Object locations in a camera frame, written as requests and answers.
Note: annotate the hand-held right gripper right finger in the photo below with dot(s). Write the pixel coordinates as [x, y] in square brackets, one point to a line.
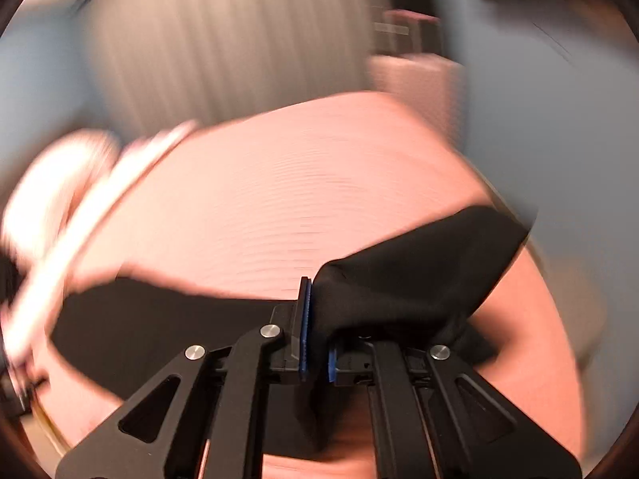
[331, 365]

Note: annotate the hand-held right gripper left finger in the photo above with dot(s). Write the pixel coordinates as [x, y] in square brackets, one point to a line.
[304, 332]

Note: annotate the black pants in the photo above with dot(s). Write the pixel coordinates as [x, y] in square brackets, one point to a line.
[399, 269]

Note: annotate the grey curtain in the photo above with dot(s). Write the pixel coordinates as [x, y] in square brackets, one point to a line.
[224, 45]

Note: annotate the pink chair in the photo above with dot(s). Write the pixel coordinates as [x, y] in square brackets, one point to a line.
[417, 90]

